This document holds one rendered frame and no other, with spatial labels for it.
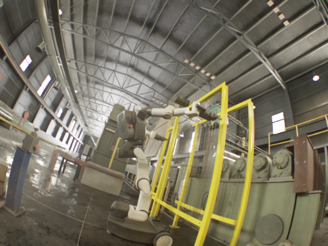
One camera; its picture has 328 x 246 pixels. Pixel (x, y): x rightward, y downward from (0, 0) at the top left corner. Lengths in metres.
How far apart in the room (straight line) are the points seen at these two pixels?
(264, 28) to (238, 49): 2.81
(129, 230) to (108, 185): 2.30
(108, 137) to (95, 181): 1.49
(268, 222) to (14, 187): 2.33
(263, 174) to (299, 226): 0.84
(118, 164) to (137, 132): 2.93
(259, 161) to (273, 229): 0.90
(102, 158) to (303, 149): 4.37
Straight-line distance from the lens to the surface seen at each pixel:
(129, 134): 1.45
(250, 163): 1.56
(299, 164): 1.65
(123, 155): 1.50
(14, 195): 1.34
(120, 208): 1.53
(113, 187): 3.64
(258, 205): 1.90
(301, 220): 1.73
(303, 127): 11.01
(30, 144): 1.22
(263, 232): 1.83
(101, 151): 4.36
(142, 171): 1.50
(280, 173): 1.88
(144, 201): 1.55
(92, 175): 3.61
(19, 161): 1.26
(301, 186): 1.61
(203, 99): 1.87
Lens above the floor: 0.72
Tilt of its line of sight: 23 degrees up
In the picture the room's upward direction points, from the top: 16 degrees clockwise
